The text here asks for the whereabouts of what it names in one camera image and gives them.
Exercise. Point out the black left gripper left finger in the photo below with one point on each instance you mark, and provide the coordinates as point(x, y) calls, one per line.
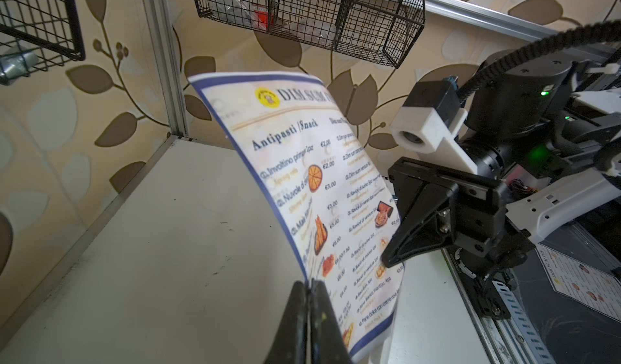
point(290, 342)

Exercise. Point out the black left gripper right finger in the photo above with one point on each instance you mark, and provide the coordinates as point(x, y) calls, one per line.
point(326, 340)

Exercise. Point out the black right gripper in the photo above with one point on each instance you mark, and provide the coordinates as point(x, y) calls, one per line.
point(442, 208)

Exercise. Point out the white Dim Sum Inn menu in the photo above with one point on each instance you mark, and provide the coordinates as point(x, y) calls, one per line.
point(335, 207)

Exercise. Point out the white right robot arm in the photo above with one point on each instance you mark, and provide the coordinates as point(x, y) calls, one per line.
point(501, 162)

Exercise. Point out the pink special menu sheet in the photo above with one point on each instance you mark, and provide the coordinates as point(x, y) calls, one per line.
point(587, 285)

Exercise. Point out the red object in basket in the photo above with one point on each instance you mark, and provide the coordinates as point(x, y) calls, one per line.
point(259, 19)

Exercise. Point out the black wire basket right wall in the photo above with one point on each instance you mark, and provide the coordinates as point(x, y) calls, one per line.
point(377, 31)

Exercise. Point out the black wire basket wall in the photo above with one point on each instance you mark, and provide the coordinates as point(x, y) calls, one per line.
point(377, 31)
point(37, 35)

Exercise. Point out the black wire basket back wall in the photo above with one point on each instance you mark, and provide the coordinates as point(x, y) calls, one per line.
point(37, 35)

